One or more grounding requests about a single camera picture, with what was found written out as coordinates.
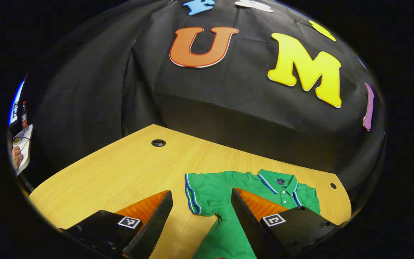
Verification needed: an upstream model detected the black backdrop cloth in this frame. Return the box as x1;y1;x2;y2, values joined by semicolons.
11;0;387;193

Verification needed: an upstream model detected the computer monitor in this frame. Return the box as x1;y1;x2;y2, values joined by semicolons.
8;75;26;126

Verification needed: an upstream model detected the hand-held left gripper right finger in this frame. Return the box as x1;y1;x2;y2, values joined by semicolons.
231;187;338;259

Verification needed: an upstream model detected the green T-shirt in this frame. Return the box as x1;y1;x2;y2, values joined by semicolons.
185;169;321;259

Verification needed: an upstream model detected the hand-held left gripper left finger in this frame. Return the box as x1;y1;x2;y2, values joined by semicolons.
59;190;174;259

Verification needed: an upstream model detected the white keyboard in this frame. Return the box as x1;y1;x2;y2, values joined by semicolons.
12;124;34;176

